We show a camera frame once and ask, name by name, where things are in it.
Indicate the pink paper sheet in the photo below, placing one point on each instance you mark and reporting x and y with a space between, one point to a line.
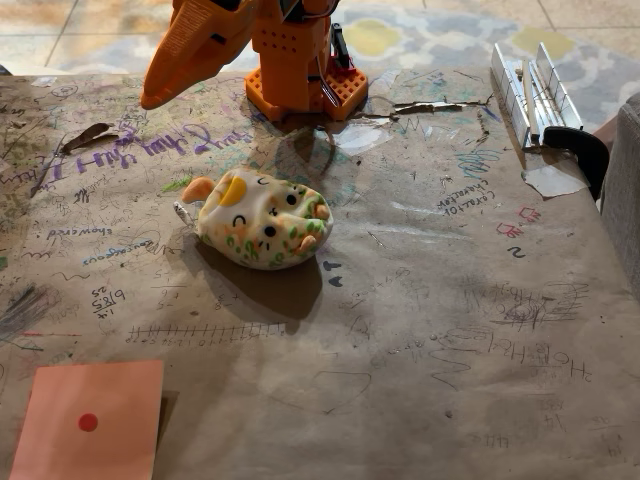
100 400

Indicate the orange robot arm with base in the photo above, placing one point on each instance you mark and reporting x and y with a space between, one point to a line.
287 60

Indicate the grey fabric couch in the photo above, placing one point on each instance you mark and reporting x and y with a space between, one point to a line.
625 200

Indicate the scribbled brown paper table cover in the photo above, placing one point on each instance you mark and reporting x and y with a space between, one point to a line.
400 325

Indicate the white plush cat toy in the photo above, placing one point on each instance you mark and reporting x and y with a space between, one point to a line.
265 225

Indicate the torn clear tape piece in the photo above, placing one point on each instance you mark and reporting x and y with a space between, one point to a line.
362 137

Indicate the patterned grey yellow rug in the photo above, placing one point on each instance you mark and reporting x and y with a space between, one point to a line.
440 35

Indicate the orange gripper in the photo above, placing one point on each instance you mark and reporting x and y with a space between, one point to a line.
186 47

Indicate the small black clamp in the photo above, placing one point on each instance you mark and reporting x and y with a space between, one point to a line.
341 45

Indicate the small red round object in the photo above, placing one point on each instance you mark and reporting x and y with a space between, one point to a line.
88 422

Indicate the aluminium miter box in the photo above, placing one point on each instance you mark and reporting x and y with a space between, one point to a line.
537 100

